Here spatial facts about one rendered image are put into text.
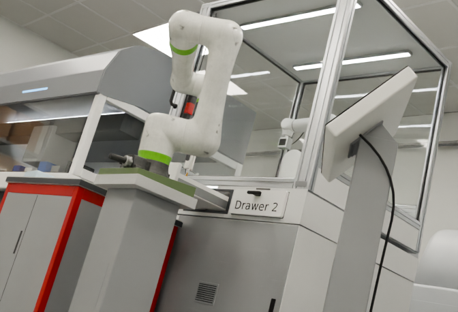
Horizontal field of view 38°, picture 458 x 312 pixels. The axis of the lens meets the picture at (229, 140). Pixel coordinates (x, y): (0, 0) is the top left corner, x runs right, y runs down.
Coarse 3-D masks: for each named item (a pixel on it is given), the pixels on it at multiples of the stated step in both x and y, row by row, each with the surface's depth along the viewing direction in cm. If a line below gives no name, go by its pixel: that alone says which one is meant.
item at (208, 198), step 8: (184, 176) 271; (192, 184) 275; (200, 184) 278; (200, 192) 277; (208, 192) 281; (216, 192) 284; (200, 200) 281; (208, 200) 280; (216, 200) 284; (224, 200) 287; (200, 208) 300; (208, 208) 295; (216, 208) 290; (224, 208) 288
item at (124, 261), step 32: (128, 192) 233; (160, 192) 231; (96, 224) 241; (128, 224) 227; (160, 224) 236; (96, 256) 232; (128, 256) 226; (160, 256) 235; (96, 288) 224; (128, 288) 225
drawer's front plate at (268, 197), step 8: (240, 192) 283; (264, 192) 274; (272, 192) 271; (280, 192) 268; (232, 200) 285; (240, 200) 282; (248, 200) 278; (256, 200) 275; (264, 200) 272; (272, 200) 269; (280, 200) 266; (232, 208) 283; (240, 208) 280; (256, 208) 273; (264, 208) 270; (272, 208) 267; (280, 208) 265; (264, 216) 270; (272, 216) 266; (280, 216) 263
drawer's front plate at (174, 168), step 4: (172, 164) 270; (176, 164) 268; (180, 164) 268; (168, 168) 271; (172, 168) 269; (176, 168) 267; (180, 168) 267; (168, 172) 269; (172, 172) 268; (176, 172) 266; (172, 176) 267; (176, 176) 266; (176, 180) 266
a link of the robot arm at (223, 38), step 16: (208, 16) 249; (208, 32) 246; (224, 32) 245; (240, 32) 248; (208, 48) 249; (224, 48) 245; (208, 64) 248; (224, 64) 246; (208, 80) 246; (224, 80) 247; (208, 96) 245; (224, 96) 248; (208, 112) 245; (192, 128) 244; (208, 128) 244; (192, 144) 244; (208, 144) 244
